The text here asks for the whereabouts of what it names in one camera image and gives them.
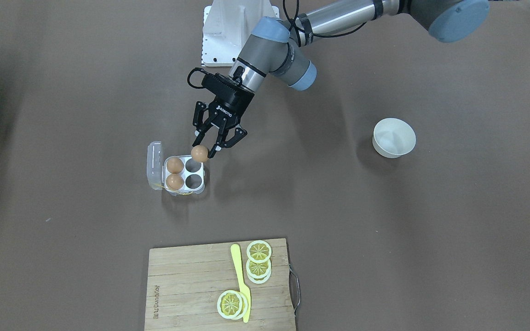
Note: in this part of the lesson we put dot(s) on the white round bowl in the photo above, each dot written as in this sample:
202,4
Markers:
393,138

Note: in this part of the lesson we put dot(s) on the brown egg in box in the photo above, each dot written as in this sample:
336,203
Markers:
174,182
174,165

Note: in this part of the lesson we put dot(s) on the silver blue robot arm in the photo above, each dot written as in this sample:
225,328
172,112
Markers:
274,48

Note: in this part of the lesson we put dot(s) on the clear plastic egg box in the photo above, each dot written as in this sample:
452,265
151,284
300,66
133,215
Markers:
156,172

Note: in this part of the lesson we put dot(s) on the lemon slice stack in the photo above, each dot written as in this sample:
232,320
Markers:
259,251
260,272

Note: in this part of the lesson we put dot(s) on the lemon slice near knife tip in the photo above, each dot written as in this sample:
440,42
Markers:
232,305

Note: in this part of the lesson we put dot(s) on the wooden cutting board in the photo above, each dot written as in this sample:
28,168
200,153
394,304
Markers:
185,282

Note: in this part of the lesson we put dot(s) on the black wrist camera with cable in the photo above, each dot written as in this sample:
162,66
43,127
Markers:
209,81

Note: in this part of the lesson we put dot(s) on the lemon slice lower stack back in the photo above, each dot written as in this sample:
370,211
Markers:
260,272

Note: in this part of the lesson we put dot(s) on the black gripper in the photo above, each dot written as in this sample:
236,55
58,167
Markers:
231,105

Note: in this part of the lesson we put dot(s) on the brown egg in box near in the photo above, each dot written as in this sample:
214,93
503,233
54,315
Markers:
174,182

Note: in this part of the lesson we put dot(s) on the lemon slice lower stack front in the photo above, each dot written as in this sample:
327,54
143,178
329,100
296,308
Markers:
259,251

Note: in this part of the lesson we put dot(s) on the yellow plastic knife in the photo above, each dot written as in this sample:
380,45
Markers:
236,256

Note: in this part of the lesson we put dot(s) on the brown egg in box far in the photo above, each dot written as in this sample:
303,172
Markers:
174,165

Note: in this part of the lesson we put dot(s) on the brown egg from bowl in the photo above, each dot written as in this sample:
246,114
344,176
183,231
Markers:
200,153

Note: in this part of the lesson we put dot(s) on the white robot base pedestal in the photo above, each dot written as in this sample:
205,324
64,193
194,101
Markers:
226,27

